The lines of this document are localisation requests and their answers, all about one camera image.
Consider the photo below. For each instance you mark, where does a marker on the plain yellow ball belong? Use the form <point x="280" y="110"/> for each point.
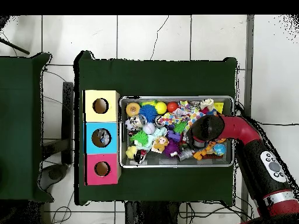
<point x="160" y="108"/>

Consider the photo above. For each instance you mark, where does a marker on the tan plush animal toy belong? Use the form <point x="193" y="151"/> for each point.
<point x="160" y="143"/>

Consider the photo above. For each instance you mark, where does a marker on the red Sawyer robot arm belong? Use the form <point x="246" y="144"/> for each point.
<point x="252" y="149"/>

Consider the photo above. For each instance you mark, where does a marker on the purple toy building block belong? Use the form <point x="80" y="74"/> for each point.
<point x="174" y="136"/>

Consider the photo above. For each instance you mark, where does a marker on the wooden box with three holes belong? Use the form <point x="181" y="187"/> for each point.
<point x="101" y="127"/>

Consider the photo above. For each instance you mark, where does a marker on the blue spiky rubber ball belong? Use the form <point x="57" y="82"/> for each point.
<point x="148" y="112"/>

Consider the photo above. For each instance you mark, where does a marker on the grey stand base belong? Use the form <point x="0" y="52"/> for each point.
<point x="57" y="173"/>

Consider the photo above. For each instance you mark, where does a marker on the yellow rubber duck toy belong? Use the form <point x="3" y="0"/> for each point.
<point x="132" y="152"/>

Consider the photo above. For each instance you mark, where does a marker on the small red ball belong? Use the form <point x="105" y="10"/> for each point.
<point x="172" y="106"/>

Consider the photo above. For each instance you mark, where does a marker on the orange ball with cream dots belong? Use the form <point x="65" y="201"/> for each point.
<point x="132" y="108"/>

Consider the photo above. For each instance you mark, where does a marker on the shallow clear mesh bin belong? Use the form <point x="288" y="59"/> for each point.
<point x="176" y="98"/>

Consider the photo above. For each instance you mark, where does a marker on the polka dot cloth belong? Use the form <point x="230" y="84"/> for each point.
<point x="184" y="116"/>

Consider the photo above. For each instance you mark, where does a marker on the multicoloured spiky caterpillar toy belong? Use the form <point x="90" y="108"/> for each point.
<point x="208" y="111"/>

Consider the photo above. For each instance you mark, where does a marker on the black panel stand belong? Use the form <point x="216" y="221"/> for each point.
<point x="68" y="121"/>

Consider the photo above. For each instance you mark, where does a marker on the green spiky rubber ball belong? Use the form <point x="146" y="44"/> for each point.
<point x="140" y="137"/>

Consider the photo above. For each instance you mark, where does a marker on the dark green table cloth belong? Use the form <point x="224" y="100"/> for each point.
<point x="163" y="74"/>
<point x="23" y="116"/>

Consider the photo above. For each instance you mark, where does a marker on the crushed silver drink can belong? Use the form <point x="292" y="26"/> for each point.
<point x="138" y="121"/>

